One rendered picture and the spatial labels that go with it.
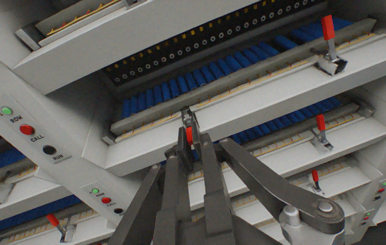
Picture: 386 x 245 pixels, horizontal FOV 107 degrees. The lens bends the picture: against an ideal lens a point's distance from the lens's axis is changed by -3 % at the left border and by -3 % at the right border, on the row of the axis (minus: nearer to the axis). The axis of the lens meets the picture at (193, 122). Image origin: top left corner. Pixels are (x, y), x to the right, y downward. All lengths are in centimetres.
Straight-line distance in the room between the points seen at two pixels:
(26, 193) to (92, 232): 19
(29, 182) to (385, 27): 78
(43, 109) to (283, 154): 48
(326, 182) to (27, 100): 73
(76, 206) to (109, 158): 29
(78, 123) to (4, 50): 13
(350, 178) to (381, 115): 22
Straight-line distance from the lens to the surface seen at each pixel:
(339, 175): 67
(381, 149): 61
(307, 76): 35
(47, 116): 30
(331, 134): 50
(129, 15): 23
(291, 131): 45
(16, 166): 52
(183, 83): 34
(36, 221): 71
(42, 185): 44
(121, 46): 24
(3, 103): 33
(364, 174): 70
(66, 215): 62
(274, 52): 38
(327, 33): 35
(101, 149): 34
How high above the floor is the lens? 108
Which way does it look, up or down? 29 degrees down
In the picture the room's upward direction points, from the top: 24 degrees counter-clockwise
